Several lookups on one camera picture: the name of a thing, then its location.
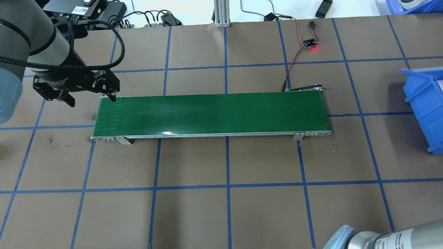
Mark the small black controller board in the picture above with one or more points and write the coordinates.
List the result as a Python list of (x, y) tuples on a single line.
[(309, 43)]

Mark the black plug connector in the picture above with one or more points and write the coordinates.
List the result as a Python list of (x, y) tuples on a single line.
[(170, 19)]

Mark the large blue storage bin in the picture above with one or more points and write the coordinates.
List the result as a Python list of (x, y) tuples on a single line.
[(424, 110)]

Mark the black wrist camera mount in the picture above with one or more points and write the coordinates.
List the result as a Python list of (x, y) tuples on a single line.
[(74, 27)]

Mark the black power brick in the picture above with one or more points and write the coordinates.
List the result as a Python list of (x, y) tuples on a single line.
[(112, 12)]

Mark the green belt conveyor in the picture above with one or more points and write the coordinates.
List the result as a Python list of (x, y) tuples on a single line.
[(207, 114)]

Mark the black flat electronics box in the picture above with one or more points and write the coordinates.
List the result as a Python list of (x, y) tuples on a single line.
[(69, 7)]

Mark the black oblong object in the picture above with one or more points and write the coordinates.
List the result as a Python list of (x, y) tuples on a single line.
[(323, 8)]

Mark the aluminium profile post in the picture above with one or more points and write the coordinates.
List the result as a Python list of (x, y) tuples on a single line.
[(221, 14)]

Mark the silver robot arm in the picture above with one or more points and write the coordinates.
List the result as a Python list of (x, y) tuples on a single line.
[(20, 34), (398, 240)]

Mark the small blue storage bin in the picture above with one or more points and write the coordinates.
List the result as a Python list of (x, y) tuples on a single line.
[(415, 8)]

